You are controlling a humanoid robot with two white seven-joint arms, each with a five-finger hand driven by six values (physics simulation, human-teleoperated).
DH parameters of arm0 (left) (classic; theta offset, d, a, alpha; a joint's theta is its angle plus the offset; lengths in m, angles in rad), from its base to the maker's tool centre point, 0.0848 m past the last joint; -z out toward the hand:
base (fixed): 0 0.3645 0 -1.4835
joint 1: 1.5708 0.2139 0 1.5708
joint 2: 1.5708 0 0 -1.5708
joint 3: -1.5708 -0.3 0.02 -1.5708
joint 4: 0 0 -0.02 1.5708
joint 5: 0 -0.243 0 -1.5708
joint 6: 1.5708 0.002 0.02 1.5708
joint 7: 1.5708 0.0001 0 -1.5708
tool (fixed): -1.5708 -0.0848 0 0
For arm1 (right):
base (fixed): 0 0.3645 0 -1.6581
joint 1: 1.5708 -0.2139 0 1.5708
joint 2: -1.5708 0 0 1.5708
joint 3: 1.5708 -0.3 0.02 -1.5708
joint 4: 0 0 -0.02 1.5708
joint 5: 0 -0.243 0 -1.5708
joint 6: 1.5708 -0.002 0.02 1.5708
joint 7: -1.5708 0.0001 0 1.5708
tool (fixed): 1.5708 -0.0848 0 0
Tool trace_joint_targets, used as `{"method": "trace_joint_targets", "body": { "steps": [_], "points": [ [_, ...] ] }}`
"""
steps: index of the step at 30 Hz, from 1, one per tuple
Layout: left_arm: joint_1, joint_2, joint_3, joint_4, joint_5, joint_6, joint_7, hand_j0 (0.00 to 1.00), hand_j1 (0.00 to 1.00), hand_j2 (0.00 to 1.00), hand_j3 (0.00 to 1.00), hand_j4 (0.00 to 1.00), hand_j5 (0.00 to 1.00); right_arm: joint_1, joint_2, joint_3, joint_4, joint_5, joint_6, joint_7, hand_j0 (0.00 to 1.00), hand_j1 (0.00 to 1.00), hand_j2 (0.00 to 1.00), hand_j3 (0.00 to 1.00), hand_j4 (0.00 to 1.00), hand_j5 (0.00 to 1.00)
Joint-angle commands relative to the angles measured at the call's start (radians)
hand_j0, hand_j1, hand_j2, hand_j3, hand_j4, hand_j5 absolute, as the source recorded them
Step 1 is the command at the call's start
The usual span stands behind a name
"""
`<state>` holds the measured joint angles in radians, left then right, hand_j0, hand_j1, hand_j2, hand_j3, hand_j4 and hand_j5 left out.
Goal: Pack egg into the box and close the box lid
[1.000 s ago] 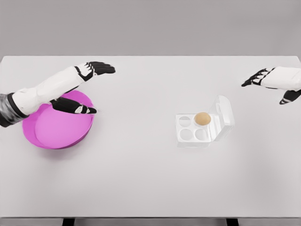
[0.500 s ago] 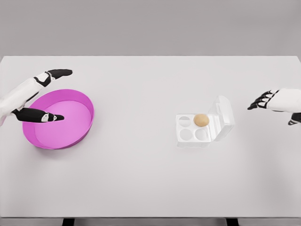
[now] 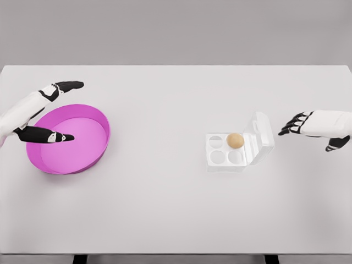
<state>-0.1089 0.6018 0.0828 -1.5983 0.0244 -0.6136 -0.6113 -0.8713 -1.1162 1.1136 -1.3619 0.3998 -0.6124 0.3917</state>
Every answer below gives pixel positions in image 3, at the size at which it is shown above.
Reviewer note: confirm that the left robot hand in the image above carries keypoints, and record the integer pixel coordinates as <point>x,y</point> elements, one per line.
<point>26,105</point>

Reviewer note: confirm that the clear white egg box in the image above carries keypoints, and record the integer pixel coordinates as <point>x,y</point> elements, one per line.
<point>224,155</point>

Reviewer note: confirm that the brown egg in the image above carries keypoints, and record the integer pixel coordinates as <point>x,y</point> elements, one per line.
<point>235,140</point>

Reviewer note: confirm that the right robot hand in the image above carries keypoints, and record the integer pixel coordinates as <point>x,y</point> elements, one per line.
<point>324,122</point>

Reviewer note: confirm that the pink round shallow bowl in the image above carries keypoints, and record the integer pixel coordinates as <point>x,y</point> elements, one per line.
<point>74,137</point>

